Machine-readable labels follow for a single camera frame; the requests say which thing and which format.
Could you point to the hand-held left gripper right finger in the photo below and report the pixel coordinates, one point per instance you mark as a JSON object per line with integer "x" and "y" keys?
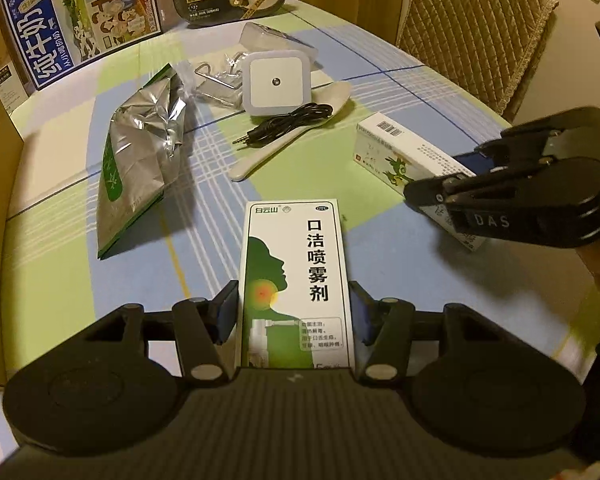
{"x": 361, "y": 312}

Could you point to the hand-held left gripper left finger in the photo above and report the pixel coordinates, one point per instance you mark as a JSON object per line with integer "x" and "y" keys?
{"x": 228, "y": 312}

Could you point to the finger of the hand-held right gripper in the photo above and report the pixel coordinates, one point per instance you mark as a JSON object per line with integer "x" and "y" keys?
{"x": 530, "y": 132}
{"x": 432, "y": 192}

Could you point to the rabbit print medicine box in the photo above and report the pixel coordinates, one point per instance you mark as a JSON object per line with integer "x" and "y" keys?
{"x": 395, "y": 145}

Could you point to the white green spray medicine box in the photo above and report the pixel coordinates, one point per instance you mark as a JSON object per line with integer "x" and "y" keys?
{"x": 300, "y": 260}

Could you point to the speckled white spoon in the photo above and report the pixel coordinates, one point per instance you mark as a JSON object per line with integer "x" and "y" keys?
{"x": 250, "y": 166}

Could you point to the white square night light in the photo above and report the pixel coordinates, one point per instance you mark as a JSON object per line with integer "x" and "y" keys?
{"x": 275, "y": 82}

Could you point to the plaid cloth covered desktop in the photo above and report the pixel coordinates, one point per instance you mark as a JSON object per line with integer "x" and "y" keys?
{"x": 390, "y": 240}

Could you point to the chair with quilted cushion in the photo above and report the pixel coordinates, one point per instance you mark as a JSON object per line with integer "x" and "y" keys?
{"x": 470, "y": 25}

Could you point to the silver foil bag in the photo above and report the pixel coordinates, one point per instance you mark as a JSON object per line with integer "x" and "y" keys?
{"x": 135, "y": 160}

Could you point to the blue milk carton box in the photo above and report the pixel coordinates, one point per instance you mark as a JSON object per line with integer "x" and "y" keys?
{"x": 80, "y": 15}

